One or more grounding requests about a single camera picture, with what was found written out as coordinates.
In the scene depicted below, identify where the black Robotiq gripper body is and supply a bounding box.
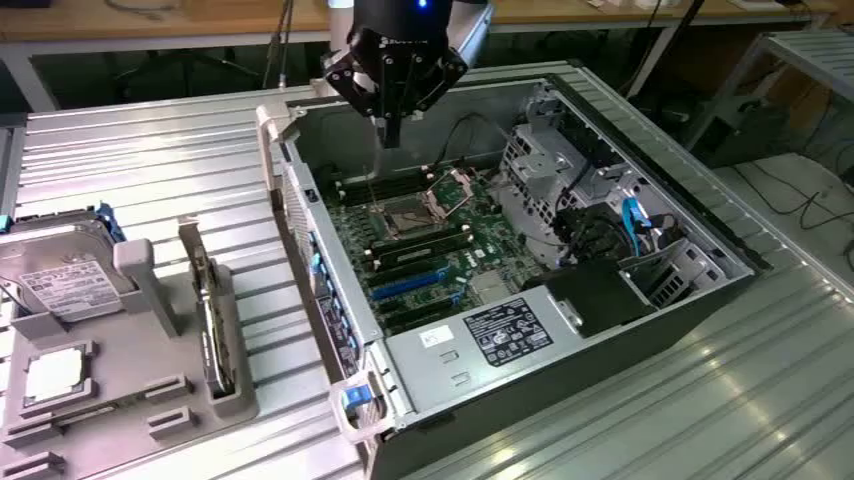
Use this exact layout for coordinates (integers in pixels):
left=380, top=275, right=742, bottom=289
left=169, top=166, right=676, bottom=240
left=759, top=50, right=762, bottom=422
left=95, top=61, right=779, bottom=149
left=351, top=0, right=455, bottom=69

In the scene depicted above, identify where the graphics card with metal bracket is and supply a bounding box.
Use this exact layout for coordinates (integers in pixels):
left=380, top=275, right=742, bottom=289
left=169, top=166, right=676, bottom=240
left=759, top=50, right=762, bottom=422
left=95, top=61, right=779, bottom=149
left=176, top=214, right=240, bottom=401

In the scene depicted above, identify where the black RAM slot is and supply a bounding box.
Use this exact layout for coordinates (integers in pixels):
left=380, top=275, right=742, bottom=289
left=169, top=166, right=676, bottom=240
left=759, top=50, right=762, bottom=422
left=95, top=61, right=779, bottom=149
left=335, top=171, right=435, bottom=195
left=337, top=180, right=436, bottom=205

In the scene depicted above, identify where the metal socket cover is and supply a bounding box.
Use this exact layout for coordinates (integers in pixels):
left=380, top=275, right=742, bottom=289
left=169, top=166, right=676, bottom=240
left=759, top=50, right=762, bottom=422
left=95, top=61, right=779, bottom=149
left=423, top=167, right=481, bottom=211

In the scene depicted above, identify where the thin metal locking lever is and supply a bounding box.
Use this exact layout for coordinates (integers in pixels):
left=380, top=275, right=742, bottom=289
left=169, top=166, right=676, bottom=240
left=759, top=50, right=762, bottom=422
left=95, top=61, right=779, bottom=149
left=363, top=164, right=387, bottom=215

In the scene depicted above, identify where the silver drive cage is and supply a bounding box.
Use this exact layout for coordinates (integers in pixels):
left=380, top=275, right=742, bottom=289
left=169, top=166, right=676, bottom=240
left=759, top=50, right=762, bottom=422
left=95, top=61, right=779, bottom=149
left=496, top=82, right=642, bottom=251

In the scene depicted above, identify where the CPU socket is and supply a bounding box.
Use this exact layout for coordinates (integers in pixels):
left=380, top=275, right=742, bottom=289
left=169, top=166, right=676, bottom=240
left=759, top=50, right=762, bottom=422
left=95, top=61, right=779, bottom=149
left=376, top=194, right=441, bottom=236

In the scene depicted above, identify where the green motherboard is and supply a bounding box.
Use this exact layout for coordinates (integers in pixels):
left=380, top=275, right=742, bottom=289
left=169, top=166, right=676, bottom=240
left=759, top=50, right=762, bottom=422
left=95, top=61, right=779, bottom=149
left=325, top=164, right=555, bottom=336

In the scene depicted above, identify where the installed RAM stick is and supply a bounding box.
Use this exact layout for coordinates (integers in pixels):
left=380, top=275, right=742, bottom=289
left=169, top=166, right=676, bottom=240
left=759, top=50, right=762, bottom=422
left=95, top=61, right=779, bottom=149
left=379, top=242, right=463, bottom=266

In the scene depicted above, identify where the blue expansion slot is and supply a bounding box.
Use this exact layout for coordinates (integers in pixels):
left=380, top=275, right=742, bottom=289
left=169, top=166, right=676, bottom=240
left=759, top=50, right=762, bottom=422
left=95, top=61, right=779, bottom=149
left=369, top=271, right=449, bottom=302

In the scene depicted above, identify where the silver chipset heat sink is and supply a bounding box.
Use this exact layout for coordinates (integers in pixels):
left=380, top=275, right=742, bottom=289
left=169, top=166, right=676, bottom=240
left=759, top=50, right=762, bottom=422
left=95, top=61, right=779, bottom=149
left=469, top=272, right=516, bottom=302

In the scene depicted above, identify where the black expansion slot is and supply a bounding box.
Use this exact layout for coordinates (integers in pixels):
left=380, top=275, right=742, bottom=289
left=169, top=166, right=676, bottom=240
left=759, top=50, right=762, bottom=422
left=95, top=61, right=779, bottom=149
left=381, top=296, right=456, bottom=322

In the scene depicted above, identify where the black box device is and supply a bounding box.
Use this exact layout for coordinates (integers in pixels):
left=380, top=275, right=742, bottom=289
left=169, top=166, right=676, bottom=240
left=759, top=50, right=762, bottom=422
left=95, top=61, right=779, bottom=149
left=692, top=97, right=794, bottom=170

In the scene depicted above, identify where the black plastic shroud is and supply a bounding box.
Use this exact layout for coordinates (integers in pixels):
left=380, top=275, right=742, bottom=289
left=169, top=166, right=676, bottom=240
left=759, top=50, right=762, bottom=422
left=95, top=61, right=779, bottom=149
left=522, top=259, right=659, bottom=340

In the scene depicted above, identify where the silver disk bay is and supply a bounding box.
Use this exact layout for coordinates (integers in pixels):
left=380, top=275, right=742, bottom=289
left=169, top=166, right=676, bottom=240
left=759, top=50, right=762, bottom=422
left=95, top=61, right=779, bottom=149
left=618, top=237, right=730, bottom=307

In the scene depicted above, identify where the hard disk with blue carrier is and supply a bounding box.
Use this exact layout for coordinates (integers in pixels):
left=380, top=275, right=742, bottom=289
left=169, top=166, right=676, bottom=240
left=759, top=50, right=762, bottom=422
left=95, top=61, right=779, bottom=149
left=0, top=202, right=129, bottom=324

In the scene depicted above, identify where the metal slat side table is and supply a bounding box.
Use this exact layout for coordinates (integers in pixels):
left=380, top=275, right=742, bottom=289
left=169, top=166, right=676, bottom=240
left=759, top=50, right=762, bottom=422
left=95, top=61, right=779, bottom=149
left=686, top=28, right=854, bottom=151

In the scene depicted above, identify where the silver power supply with label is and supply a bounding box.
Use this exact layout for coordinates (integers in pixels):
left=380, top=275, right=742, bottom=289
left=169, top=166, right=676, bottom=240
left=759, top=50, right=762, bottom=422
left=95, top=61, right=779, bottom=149
left=380, top=293, right=588, bottom=431

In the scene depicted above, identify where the grey parts rack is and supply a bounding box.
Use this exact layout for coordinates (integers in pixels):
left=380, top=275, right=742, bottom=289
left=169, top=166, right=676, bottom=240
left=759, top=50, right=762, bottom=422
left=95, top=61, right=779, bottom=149
left=0, top=238, right=260, bottom=480

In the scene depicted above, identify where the open black PC case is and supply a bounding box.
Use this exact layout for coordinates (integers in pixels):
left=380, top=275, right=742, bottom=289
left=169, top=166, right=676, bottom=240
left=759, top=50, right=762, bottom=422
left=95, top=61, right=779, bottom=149
left=256, top=72, right=774, bottom=480

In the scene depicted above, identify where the CPU chip silver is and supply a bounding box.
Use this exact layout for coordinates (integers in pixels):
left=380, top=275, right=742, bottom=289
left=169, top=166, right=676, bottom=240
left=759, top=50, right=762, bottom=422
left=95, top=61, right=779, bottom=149
left=22, top=347, right=93, bottom=402

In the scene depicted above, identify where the loose RAM stick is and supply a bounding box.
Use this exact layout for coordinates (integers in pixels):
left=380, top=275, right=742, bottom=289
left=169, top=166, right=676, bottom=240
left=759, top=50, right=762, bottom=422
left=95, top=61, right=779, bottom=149
left=52, top=394, right=145, bottom=427

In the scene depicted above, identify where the black looped wire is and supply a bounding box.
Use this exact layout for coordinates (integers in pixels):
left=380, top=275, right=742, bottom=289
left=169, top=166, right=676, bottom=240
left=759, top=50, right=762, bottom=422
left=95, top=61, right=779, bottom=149
left=429, top=113, right=515, bottom=170

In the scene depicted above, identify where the black hanging cable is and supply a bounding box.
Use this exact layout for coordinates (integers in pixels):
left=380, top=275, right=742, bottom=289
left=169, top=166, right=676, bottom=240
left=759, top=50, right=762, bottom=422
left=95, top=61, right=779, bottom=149
left=263, top=0, right=296, bottom=90

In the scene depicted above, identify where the wooden desk white frame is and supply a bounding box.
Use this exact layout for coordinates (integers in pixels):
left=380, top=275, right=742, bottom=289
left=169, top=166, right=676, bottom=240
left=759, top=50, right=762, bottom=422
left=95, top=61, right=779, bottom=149
left=489, top=0, right=835, bottom=99
left=0, top=0, right=335, bottom=112

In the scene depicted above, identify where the black wire bundle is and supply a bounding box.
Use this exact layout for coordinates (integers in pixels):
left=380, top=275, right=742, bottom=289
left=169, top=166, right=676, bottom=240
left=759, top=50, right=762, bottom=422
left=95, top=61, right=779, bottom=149
left=552, top=207, right=632, bottom=266

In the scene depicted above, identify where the blue disk wire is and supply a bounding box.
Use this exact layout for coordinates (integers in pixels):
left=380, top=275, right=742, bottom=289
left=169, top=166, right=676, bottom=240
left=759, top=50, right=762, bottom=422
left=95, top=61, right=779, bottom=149
left=619, top=197, right=654, bottom=260

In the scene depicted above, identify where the black cable on white table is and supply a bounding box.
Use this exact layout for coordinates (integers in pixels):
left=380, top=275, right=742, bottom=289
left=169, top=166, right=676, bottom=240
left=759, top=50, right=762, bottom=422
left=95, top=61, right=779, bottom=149
left=732, top=162, right=854, bottom=229

